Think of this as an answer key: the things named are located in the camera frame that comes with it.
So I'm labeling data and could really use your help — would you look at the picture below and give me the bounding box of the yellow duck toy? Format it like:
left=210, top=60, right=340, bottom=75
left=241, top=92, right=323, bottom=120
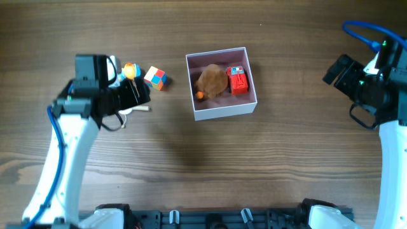
left=118, top=62, right=141, bottom=82

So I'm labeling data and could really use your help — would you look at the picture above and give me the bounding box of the brown plush toy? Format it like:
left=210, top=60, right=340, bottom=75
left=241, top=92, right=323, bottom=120
left=195, top=64, right=228, bottom=99

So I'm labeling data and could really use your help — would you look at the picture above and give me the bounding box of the white cardboard box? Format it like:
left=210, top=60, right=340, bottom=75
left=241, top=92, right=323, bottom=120
left=186, top=47, right=258, bottom=121

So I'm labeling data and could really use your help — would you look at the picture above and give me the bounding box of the red toy truck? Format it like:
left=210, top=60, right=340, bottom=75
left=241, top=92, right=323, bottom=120
left=226, top=66, right=249, bottom=95

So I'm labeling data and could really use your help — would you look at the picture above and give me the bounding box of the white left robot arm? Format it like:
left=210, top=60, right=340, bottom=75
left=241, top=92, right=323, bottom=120
left=18, top=54, right=150, bottom=228

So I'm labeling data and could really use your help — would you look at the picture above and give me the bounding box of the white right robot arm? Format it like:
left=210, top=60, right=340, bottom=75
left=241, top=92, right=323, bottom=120
left=323, top=36, right=406, bottom=228

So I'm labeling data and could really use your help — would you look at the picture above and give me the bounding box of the colourful two-by-two puzzle cube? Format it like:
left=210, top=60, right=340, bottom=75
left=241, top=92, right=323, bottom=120
left=144, top=66, right=167, bottom=91

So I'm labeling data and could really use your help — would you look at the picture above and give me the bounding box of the white wooden rattle drum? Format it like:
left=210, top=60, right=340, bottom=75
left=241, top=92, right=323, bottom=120
left=118, top=106, right=150, bottom=128

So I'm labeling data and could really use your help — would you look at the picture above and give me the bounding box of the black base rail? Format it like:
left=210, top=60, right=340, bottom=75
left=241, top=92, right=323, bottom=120
left=81, top=207, right=354, bottom=229

